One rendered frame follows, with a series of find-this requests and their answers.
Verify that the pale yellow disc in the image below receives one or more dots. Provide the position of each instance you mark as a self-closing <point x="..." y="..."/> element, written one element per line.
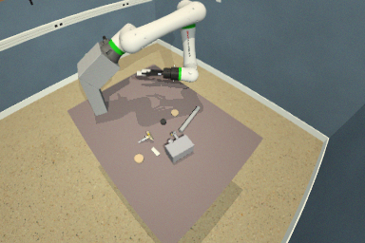
<point x="174" y="112"/>

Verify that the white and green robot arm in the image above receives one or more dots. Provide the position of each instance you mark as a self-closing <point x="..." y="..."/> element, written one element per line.
<point x="184" y="19"/>

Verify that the cream short cylinder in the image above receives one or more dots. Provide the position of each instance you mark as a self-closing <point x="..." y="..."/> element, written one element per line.
<point x="139" y="158"/>

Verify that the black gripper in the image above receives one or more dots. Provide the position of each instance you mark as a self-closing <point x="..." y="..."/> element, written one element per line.
<point x="165" y="73"/>

